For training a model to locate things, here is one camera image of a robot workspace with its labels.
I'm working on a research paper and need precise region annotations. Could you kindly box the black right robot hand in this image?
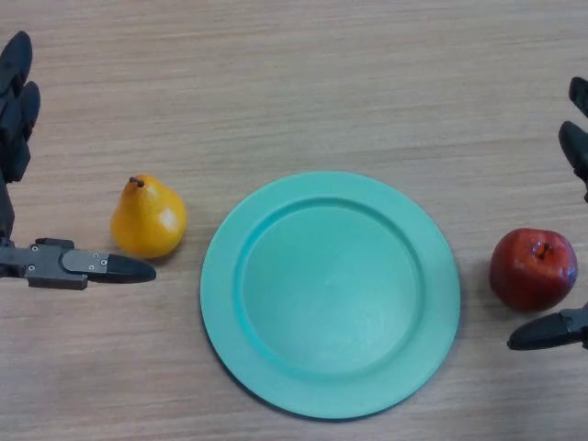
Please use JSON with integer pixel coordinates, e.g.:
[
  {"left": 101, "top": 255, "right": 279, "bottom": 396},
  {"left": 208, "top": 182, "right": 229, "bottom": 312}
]
[{"left": 507, "top": 76, "right": 588, "bottom": 352}]

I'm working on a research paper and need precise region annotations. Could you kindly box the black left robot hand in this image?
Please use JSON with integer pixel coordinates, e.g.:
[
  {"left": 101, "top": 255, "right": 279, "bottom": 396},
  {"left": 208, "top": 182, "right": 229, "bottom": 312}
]
[{"left": 0, "top": 30, "right": 158, "bottom": 291}]

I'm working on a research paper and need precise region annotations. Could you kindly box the green round plate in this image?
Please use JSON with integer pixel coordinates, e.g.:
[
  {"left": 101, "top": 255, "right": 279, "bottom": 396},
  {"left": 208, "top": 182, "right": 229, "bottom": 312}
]
[{"left": 199, "top": 171, "right": 462, "bottom": 421}]

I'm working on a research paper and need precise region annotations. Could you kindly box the yellow pear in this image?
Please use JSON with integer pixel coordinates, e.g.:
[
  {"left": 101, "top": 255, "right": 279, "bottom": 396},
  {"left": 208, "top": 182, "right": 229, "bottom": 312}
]
[{"left": 109, "top": 173, "right": 188, "bottom": 260}]

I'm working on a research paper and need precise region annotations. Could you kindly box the red apple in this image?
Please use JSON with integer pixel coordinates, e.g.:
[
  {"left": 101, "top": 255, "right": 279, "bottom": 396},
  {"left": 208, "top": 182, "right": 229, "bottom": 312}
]
[{"left": 489, "top": 228, "right": 579, "bottom": 314}]

